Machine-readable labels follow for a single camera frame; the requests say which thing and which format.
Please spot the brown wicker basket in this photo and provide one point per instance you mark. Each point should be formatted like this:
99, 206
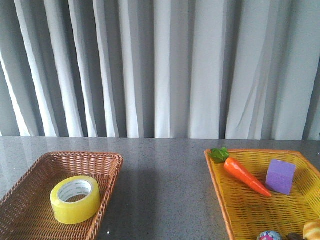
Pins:
26, 212

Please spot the toy bread roll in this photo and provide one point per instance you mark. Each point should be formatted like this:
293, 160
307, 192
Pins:
311, 230

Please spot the grey pleated curtain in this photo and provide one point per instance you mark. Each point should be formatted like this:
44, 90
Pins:
196, 69

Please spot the dark brown toy piece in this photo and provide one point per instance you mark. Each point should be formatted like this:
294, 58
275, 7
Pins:
294, 236

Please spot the orange toy carrot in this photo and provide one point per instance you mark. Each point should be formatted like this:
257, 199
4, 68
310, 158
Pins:
237, 170

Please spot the yellow tape roll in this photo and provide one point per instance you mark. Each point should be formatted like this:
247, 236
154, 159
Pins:
75, 199

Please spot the purple foam cube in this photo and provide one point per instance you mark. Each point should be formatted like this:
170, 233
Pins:
280, 176

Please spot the yellow wicker basket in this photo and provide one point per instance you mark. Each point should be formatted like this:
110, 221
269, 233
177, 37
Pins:
247, 213

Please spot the colourful patterned ball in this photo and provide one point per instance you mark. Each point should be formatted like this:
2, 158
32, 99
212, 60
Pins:
269, 235

